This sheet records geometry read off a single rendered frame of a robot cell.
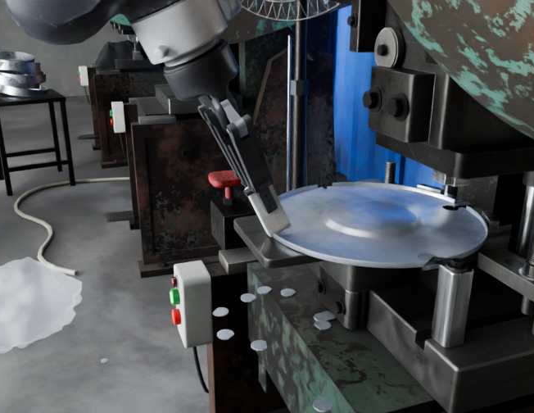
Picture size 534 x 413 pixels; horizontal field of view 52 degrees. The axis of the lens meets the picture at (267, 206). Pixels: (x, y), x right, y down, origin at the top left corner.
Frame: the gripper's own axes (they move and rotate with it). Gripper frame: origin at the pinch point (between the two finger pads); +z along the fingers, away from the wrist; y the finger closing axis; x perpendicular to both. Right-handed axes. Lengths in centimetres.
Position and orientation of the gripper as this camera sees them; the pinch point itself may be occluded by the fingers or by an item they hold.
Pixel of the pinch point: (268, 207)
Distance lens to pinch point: 66.6
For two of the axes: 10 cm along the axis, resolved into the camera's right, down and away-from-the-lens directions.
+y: 3.6, 3.3, -8.7
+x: 8.5, -5.1, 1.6
